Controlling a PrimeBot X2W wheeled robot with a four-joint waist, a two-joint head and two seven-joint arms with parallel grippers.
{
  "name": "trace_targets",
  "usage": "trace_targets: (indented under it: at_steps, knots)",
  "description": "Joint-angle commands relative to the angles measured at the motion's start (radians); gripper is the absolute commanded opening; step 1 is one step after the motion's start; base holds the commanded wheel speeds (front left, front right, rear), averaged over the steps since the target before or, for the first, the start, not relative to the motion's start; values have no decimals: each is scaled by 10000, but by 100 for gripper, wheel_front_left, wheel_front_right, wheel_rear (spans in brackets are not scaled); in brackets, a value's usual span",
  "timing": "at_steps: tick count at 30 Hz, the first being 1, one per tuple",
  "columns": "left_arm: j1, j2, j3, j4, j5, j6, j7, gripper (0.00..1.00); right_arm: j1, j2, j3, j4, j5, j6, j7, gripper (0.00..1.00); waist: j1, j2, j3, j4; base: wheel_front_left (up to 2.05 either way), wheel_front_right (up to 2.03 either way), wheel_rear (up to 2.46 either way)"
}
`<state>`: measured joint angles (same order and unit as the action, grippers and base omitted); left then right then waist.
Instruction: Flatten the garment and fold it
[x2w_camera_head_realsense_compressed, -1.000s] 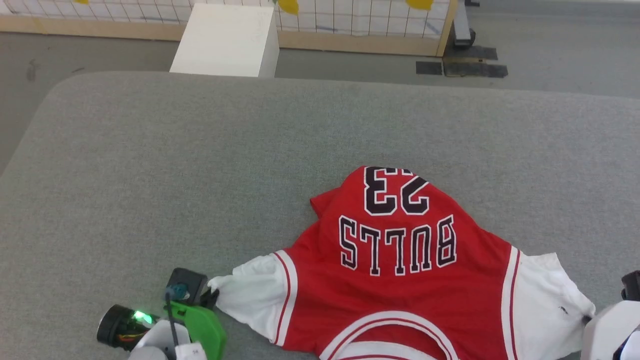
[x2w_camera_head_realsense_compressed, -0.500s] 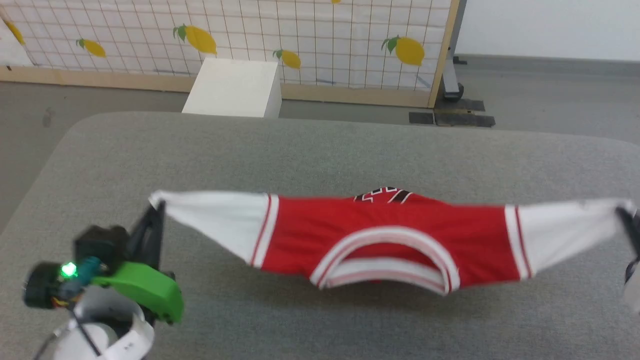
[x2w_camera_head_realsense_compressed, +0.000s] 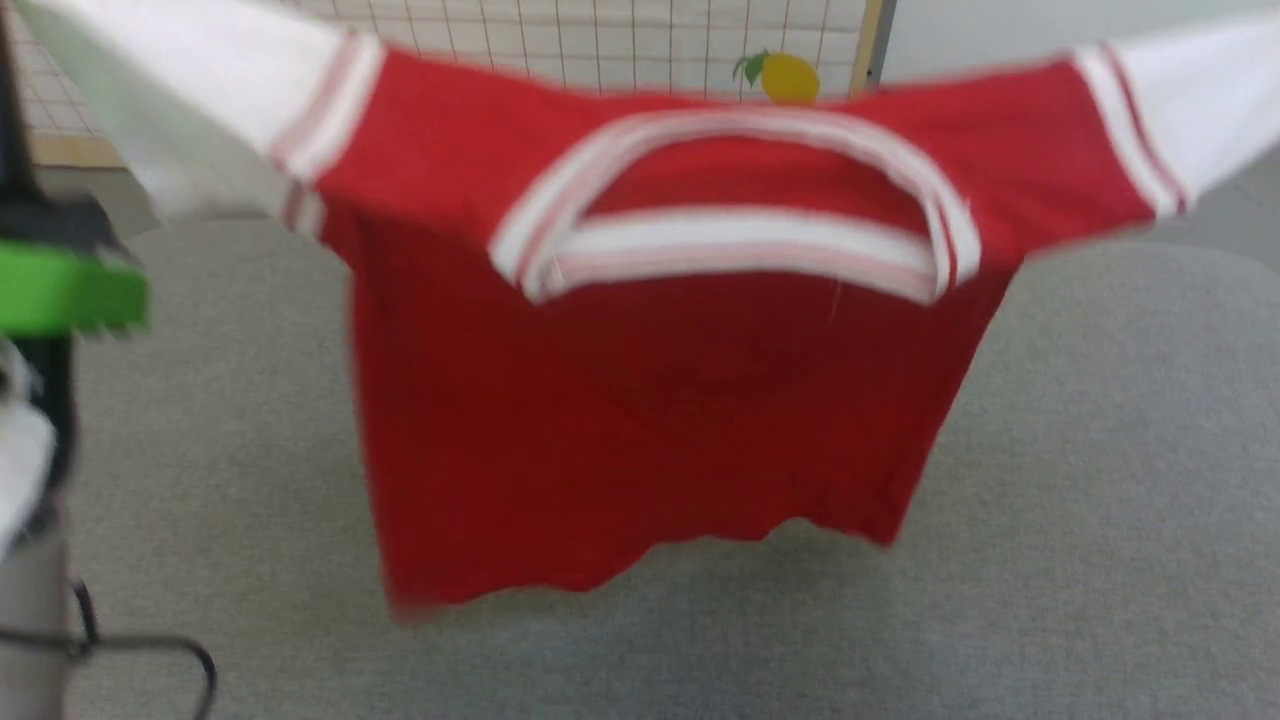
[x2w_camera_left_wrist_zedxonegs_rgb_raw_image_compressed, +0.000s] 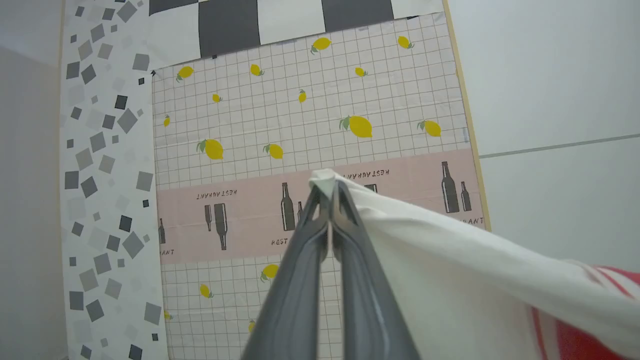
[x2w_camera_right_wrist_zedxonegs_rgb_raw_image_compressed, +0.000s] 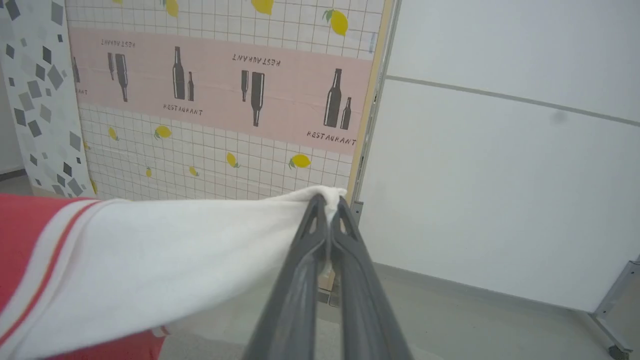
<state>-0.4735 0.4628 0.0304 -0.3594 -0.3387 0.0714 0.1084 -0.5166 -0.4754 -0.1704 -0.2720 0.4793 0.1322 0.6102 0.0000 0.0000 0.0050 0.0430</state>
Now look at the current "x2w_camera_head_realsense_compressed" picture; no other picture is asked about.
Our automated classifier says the grey fabric sofa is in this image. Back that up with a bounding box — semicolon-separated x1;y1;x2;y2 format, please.
55;140;1280;720

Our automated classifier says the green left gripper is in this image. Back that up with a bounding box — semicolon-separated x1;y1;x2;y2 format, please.
0;0;149;338

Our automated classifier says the lemon print partition screen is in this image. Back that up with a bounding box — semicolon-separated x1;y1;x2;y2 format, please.
0;0;894;169

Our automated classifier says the red and white jersey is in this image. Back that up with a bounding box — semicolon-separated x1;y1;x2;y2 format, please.
15;0;1280;623

